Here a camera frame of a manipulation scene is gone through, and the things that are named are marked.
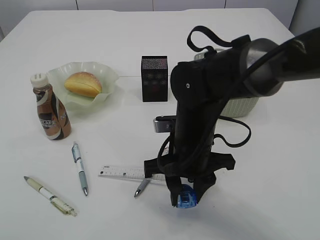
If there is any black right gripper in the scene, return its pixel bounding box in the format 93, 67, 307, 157
143, 152, 236, 207

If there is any blue pencil sharpener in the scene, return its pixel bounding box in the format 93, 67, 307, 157
176, 184, 197, 209

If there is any bread roll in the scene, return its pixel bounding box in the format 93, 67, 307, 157
64, 71, 102, 98

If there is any brown coffee bottle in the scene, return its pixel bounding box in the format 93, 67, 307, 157
30, 73, 71, 141

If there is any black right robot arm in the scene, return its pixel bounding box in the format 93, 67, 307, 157
144, 25, 320, 209

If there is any light green woven basket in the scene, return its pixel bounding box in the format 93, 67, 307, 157
209, 48, 259, 118

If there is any blue grey pen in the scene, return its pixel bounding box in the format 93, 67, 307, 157
71, 141, 89, 197

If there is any black pen holder box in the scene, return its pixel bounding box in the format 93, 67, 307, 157
140, 55, 169, 102

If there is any cream white pen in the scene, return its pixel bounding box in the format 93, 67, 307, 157
23, 176, 77, 217

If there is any pale green wavy plate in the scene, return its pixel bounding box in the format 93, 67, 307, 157
47, 61, 119, 111

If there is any clear plastic ruler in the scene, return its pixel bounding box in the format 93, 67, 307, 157
98, 165, 166, 185

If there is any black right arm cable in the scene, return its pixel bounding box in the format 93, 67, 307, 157
156, 25, 308, 176

